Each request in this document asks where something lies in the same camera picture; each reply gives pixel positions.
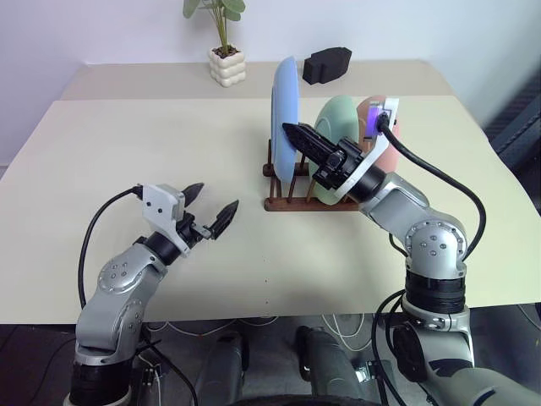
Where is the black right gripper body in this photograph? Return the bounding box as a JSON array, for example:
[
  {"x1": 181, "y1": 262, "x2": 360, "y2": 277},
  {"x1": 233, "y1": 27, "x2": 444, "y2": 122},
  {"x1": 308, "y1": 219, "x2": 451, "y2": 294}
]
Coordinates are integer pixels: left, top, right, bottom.
[{"x1": 314, "y1": 137, "x2": 365, "y2": 191}]

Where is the cream bubble plant pot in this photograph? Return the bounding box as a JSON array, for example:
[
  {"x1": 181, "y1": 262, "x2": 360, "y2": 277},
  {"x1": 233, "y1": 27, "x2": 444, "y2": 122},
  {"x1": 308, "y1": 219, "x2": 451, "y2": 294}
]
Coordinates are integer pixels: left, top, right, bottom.
[{"x1": 208, "y1": 45, "x2": 247, "y2": 89}]

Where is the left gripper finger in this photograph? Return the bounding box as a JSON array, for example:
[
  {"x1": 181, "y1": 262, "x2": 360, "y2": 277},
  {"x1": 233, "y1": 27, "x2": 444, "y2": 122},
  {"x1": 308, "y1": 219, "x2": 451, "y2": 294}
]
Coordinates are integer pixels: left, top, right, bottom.
[
  {"x1": 207, "y1": 200, "x2": 240, "y2": 240},
  {"x1": 182, "y1": 182, "x2": 205, "y2": 209}
]

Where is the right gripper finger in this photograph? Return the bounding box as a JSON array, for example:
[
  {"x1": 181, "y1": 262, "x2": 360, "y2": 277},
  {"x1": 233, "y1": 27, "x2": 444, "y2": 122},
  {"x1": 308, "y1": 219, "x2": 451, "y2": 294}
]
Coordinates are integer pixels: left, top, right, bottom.
[
  {"x1": 281, "y1": 122, "x2": 340, "y2": 154},
  {"x1": 290, "y1": 134, "x2": 336, "y2": 167}
]

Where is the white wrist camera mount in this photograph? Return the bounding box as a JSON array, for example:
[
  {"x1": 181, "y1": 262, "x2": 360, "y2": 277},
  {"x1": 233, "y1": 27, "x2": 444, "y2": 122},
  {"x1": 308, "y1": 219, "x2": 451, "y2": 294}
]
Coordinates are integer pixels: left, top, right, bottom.
[
  {"x1": 141, "y1": 184, "x2": 191, "y2": 257},
  {"x1": 333, "y1": 96, "x2": 401, "y2": 204}
]

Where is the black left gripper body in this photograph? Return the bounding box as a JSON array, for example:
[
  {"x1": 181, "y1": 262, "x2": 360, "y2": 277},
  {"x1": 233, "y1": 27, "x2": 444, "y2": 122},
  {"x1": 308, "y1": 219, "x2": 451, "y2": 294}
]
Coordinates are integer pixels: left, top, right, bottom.
[{"x1": 175, "y1": 209, "x2": 215, "y2": 249}]

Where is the red plate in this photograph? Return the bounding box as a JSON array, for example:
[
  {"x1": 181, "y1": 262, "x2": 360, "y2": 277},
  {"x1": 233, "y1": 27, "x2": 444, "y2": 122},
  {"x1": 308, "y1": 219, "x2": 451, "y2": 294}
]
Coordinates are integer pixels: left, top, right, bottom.
[{"x1": 354, "y1": 96, "x2": 402, "y2": 174}]

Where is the small black device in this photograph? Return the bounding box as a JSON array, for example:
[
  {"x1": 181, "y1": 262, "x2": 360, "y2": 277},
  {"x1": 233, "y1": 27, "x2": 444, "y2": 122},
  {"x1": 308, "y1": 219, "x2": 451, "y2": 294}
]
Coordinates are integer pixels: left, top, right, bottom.
[{"x1": 141, "y1": 365, "x2": 164, "y2": 387}]

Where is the dark rounded shape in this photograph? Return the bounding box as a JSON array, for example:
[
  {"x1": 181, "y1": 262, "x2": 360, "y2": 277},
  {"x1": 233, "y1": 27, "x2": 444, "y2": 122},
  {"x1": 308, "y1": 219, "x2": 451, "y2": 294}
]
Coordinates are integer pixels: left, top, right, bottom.
[
  {"x1": 196, "y1": 332, "x2": 247, "y2": 406},
  {"x1": 294, "y1": 325, "x2": 360, "y2": 406}
]

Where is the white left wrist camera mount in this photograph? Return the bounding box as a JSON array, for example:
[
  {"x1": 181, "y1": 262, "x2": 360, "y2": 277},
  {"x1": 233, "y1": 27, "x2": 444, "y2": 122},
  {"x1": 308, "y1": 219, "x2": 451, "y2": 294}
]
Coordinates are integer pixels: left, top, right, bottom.
[{"x1": 141, "y1": 184, "x2": 191, "y2": 257}]

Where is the green potted plant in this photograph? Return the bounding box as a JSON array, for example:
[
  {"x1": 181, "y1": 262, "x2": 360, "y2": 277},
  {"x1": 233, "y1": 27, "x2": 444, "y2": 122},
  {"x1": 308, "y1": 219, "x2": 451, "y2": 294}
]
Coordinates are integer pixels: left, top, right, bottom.
[{"x1": 182, "y1": 0, "x2": 246, "y2": 56}]

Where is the thin black cable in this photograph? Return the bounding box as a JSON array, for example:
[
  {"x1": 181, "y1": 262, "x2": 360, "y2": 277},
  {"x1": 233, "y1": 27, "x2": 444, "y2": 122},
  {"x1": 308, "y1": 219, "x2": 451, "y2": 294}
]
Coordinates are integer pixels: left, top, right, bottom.
[{"x1": 139, "y1": 333, "x2": 199, "y2": 406}]

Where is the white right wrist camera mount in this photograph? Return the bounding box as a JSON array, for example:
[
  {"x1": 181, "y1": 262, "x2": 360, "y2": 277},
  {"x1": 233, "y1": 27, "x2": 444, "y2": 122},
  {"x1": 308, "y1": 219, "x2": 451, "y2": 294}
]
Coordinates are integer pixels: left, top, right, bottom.
[{"x1": 333, "y1": 96, "x2": 401, "y2": 204}]

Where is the metal bracket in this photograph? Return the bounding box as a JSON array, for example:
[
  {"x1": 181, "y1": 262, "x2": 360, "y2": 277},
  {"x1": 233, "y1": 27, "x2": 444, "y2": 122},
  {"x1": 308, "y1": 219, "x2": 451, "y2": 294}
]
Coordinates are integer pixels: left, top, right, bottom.
[{"x1": 356, "y1": 359, "x2": 381, "y2": 384}]

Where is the blue plate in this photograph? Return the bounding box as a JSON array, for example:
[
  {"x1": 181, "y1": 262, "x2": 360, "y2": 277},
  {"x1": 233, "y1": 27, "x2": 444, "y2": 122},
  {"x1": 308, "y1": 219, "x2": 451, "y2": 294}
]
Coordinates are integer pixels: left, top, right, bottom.
[{"x1": 270, "y1": 54, "x2": 302, "y2": 184}]

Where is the black foam block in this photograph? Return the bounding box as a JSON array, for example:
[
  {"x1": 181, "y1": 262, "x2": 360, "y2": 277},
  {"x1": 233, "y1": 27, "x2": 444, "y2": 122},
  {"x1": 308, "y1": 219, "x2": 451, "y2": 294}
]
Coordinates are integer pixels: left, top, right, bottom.
[{"x1": 302, "y1": 47, "x2": 353, "y2": 85}]

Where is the wooden dish rack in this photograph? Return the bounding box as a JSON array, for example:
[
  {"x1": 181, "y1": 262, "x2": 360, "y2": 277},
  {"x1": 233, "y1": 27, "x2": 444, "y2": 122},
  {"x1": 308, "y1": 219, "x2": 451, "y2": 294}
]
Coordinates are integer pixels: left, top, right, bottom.
[{"x1": 261, "y1": 134, "x2": 360, "y2": 212}]

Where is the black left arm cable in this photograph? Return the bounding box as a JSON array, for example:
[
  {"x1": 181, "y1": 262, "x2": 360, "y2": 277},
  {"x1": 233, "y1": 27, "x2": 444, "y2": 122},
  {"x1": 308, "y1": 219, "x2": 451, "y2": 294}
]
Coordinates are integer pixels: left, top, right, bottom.
[{"x1": 78, "y1": 185, "x2": 145, "y2": 310}]

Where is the green plate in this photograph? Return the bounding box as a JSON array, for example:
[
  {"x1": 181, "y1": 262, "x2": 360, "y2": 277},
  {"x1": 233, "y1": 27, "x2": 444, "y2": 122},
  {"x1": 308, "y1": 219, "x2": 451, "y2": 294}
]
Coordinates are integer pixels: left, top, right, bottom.
[{"x1": 307, "y1": 95, "x2": 360, "y2": 206}]

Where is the white cable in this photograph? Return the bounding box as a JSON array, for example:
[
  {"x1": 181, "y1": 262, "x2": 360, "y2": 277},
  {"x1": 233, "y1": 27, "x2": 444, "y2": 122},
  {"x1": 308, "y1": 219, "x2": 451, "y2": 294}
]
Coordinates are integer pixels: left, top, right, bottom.
[
  {"x1": 323, "y1": 313, "x2": 369, "y2": 352},
  {"x1": 145, "y1": 319, "x2": 280, "y2": 336}
]

